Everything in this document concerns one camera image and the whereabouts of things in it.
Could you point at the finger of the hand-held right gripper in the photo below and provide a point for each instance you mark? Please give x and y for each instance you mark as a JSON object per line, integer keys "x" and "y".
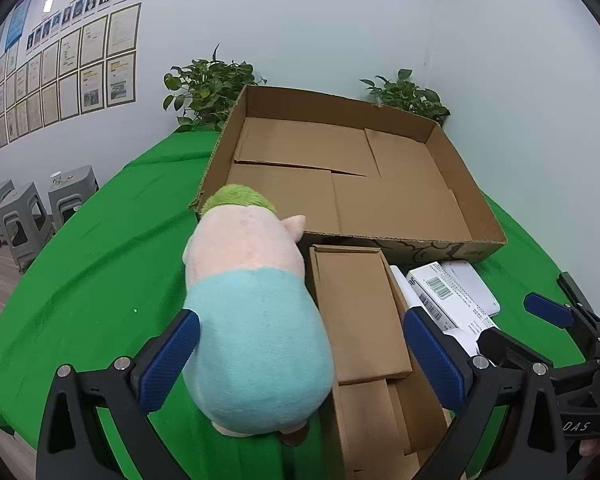
{"x": 547, "y": 309}
{"x": 510, "y": 350}

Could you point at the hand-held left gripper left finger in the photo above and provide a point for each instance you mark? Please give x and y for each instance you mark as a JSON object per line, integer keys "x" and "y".
{"x": 167, "y": 360}

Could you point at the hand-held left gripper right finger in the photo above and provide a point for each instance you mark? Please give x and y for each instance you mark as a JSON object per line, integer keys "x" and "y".
{"x": 432, "y": 355}

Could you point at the white hair dryer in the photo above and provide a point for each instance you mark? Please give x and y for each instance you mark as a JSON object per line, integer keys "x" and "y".
{"x": 399, "y": 282}

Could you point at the small cardboard box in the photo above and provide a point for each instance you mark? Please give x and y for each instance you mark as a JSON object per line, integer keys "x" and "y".
{"x": 360, "y": 320}

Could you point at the large cardboard box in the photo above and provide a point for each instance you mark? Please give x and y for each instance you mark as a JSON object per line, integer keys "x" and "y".
{"x": 360, "y": 185}

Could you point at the person's right hand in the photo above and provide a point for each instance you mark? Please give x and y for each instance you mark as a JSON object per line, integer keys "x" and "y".
{"x": 597, "y": 446}

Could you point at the white box with barcode label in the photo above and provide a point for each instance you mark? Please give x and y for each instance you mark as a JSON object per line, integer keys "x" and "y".
{"x": 445, "y": 292}

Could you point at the flat white box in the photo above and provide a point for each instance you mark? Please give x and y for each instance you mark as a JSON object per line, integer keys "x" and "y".
{"x": 475, "y": 280}

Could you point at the pink and teal plush toy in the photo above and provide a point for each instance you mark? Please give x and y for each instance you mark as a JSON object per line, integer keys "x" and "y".
{"x": 255, "y": 320}

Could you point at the small green potted plant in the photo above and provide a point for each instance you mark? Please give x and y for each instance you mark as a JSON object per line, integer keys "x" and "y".
{"x": 410, "y": 95}

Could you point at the large green potted plant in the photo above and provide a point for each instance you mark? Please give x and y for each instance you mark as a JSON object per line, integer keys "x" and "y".
{"x": 207, "y": 87}

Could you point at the wall of framed certificates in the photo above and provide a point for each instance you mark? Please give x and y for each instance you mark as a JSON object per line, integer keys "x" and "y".
{"x": 70, "y": 75}

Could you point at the blue wall poster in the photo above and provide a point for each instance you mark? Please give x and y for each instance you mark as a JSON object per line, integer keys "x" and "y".
{"x": 20, "y": 17}

